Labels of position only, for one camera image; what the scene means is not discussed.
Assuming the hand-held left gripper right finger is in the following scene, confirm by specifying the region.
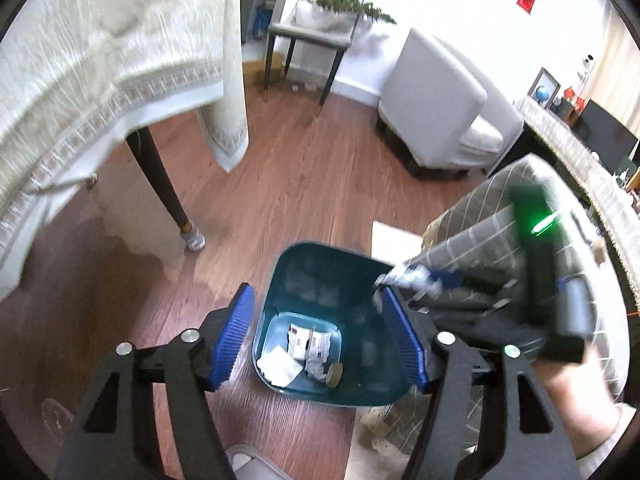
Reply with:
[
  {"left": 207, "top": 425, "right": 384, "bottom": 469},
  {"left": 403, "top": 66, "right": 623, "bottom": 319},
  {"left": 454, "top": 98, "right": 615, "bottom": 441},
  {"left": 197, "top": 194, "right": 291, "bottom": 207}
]
[{"left": 381, "top": 286, "right": 583, "bottom": 480}]

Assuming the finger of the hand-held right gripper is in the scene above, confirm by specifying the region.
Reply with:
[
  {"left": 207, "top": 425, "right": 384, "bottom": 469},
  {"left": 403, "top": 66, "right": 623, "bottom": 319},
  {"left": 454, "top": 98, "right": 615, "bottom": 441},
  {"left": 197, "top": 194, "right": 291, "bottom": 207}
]
[
  {"left": 410, "top": 296, "right": 548, "bottom": 356},
  {"left": 430, "top": 262, "right": 533, "bottom": 297}
]

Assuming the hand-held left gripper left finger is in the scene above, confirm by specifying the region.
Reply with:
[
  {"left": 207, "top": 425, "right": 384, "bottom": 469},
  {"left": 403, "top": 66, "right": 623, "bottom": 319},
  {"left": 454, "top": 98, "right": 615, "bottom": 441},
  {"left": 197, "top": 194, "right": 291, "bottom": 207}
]
[{"left": 54, "top": 282, "right": 257, "bottom": 480}]

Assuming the trash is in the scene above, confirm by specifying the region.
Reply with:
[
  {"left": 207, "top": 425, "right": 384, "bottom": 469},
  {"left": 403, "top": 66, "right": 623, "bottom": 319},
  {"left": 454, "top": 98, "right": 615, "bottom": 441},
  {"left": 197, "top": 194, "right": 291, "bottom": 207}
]
[{"left": 256, "top": 345, "right": 304, "bottom": 388}]

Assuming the teal trash bin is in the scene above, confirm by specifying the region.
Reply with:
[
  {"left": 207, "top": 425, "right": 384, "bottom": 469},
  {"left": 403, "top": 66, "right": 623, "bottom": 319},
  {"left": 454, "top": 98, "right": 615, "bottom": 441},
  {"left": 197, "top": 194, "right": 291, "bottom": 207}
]
[{"left": 251, "top": 241, "right": 426, "bottom": 407}]

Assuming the person's right forearm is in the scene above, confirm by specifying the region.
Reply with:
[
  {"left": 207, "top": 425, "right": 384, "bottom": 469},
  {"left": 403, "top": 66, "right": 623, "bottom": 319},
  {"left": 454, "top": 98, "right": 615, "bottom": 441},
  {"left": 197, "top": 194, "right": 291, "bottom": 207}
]
[{"left": 575, "top": 402, "right": 636, "bottom": 480}]

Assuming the person's right hand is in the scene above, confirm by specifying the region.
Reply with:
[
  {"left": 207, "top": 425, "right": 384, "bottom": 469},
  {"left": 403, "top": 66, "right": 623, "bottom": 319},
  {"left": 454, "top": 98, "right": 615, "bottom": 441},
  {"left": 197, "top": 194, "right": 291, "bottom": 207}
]
[{"left": 532, "top": 345, "right": 626, "bottom": 461}]

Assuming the grey table leg sock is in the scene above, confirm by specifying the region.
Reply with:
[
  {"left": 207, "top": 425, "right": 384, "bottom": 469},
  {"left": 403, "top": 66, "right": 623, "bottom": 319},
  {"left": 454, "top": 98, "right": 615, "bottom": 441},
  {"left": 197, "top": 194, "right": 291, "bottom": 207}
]
[{"left": 176, "top": 222, "right": 207, "bottom": 252}]

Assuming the grey slipper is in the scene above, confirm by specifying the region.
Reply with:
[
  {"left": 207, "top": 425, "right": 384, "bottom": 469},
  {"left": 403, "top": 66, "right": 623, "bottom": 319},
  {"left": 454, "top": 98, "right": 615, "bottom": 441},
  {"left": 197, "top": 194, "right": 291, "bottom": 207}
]
[{"left": 225, "top": 444, "right": 296, "bottom": 480}]

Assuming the black monitor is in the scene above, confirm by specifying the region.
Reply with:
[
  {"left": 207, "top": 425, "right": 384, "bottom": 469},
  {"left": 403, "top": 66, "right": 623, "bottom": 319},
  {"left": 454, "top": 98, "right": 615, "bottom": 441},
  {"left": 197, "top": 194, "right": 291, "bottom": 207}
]
[{"left": 570, "top": 99, "right": 640, "bottom": 171}]

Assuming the grey armchair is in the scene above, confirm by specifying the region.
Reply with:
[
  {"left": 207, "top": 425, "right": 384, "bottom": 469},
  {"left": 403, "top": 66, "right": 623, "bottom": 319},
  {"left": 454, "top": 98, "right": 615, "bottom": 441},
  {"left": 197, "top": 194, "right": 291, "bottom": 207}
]
[{"left": 376, "top": 27, "right": 525, "bottom": 181}]

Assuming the dark wooden table leg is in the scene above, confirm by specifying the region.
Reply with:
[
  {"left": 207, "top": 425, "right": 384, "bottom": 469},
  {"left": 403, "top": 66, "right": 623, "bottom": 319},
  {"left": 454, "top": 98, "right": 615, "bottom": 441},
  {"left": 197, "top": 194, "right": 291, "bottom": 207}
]
[{"left": 125, "top": 126, "right": 193, "bottom": 233}]

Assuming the framed picture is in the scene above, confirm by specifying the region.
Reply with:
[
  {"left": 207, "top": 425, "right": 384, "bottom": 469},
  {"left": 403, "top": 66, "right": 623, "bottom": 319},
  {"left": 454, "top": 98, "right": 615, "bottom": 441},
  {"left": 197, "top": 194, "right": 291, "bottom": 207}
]
[{"left": 527, "top": 66, "right": 562, "bottom": 111}]

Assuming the beige curtain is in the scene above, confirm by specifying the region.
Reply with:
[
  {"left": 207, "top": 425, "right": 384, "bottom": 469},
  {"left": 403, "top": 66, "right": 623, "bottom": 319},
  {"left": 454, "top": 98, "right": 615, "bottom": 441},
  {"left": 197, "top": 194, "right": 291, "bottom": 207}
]
[{"left": 582, "top": 5, "right": 640, "bottom": 131}]

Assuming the flat cardboard piece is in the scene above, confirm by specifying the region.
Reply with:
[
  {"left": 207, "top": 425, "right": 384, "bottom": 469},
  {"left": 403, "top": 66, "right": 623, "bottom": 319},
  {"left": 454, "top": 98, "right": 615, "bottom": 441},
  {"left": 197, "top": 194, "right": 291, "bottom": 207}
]
[{"left": 242, "top": 57, "right": 293, "bottom": 86}]

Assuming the grey dining chair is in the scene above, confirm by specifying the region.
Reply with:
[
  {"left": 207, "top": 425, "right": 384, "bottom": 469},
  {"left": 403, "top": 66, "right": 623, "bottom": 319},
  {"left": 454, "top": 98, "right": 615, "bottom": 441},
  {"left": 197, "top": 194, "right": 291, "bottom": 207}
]
[{"left": 262, "top": 0, "right": 367, "bottom": 118}]

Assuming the potted green plant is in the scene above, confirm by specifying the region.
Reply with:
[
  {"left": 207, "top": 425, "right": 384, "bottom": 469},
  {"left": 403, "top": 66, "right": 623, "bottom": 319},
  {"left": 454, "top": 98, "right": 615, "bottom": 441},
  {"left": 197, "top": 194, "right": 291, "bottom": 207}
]
[{"left": 295, "top": 0, "right": 397, "bottom": 31}]

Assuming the beige patterned tablecloth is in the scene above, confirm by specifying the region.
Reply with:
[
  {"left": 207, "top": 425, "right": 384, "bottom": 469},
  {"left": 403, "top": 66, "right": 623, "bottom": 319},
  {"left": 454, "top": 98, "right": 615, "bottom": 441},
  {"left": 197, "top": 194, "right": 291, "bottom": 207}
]
[{"left": 0, "top": 0, "right": 251, "bottom": 301}]

